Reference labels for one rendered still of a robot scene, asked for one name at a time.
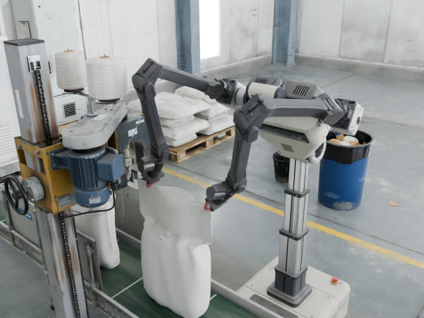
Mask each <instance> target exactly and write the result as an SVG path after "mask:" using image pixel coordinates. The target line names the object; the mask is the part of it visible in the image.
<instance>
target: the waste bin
mask: <svg viewBox="0 0 424 318"><path fill-rule="evenodd" d="M340 134H342V133H339V132H336V131H335V130H334V129H333V128H332V129H330V130H329V132H328V134H327V136H326V149H325V152H324V154H323V157H322V158H321V160H320V169H319V188H318V200H319V202H320V203H321V204H322V205H323V206H325V207H327V208H331V209H335V210H340V211H349V210H353V209H356V208H358V207H359V206H360V204H361V200H362V194H363V187H364V183H365V176H366V172H367V165H368V159H369V156H370V154H371V151H372V145H373V144H374V142H375V138H374V137H373V136H372V135H371V134H369V133H367V132H365V131H361V130H359V129H357V131H356V134H355V135H354V136H351V135H347V134H343V136H344V137H345V136H351V137H354V138H356V139H357V140H358V142H359V143H360V144H362V145H358V146H346V145H340V144H335V143H331V142H329V141H328V140H330V139H337V138H336V136H337V135H340ZM364 142H366V144H363V143H364Z"/></svg>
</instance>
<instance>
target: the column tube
mask: <svg viewBox="0 0 424 318"><path fill-rule="evenodd" d="M4 51H5V54H6V60H7V64H8V71H9V77H10V80H11V87H12V91H13V96H14V101H15V107H16V113H17V117H18V123H19V127H20V133H21V139H22V141H23V142H24V143H27V144H29V145H32V146H34V147H38V148H41V149H42V148H45V147H47V143H46V138H45V131H44V124H43V120H42V119H43V117H42V113H41V111H42V110H41V108H40V101H39V95H38V90H37V83H36V79H35V72H30V71H29V67H28V60H27V56H33V55H39V56H40V61H41V63H42V70H41V71H40V74H41V78H42V79H41V80H42V85H43V87H42V88H43V89H44V97H45V104H46V111H47V118H48V120H49V127H50V135H51V140H52V145H54V144H57V143H60V142H61V141H60V137H59V129H58V125H57V117H56V109H55V105H54V97H53V92H52V84H51V80H50V72H49V64H48V60H47V52H46V48H45V43H39V44H29V45H19V46H15V45H9V44H4ZM15 90H18V91H19V95H20V102H21V107H22V112H23V118H21V117H20V113H19V109H18V103H17V99H16V93H15ZM24 153H25V159H26V165H27V167H29V168H31V169H33V170H35V171H37V172H39V173H41V172H44V164H43V160H42V159H41V158H39V157H37V156H35V155H33V154H31V153H29V152H26V151H24ZM34 205H35V211H36V215H37V221H38V227H39V231H40V238H41V241H42V247H43V252H44V257H45V263H46V268H47V274H48V277H49V284H50V290H51V294H52V300H53V304H54V308H55V312H56V318H76V313H75V308H74V303H73V296H72V291H71V284H70V280H69V279H70V278H69V273H68V266H67V261H66V255H65V250H64V243H63V239H62V232H61V225H60V223H61V222H60V221H59V213H57V214H55V215H53V214H52V213H50V212H48V211H47V210H45V209H43V208H41V207H40V206H38V205H36V204H35V203H34ZM64 220H65V224H66V231H67V233H66V234H67V236H68V243H69V244H68V246H69V251H70V256H71V262H72V268H73V274H74V283H75V285H76V294H77V299H78V305H79V313H80V316H81V317H80V318H88V317H87V314H86V303H85V296H84V291H83V283H82V279H81V271H80V263H79V259H78V251H77V246H76V239H75V234H74V226H73V219H72V217H69V218H65V219H64Z"/></svg>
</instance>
